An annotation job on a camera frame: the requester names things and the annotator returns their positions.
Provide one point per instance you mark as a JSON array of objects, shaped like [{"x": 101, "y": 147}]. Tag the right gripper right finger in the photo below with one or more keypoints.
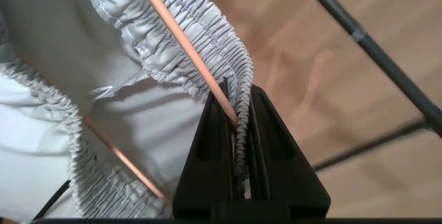
[{"x": 283, "y": 175}]

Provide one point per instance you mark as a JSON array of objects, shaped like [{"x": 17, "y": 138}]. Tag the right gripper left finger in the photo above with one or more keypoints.
[{"x": 207, "y": 175}]

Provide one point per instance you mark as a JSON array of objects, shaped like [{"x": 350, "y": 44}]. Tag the pink clothes hanger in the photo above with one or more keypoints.
[{"x": 183, "y": 40}]

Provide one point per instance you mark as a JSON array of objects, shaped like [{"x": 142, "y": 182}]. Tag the pale grey shorts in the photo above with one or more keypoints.
[{"x": 52, "y": 61}]

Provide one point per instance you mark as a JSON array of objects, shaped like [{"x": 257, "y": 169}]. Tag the black clothes rack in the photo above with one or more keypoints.
[{"x": 380, "y": 58}]

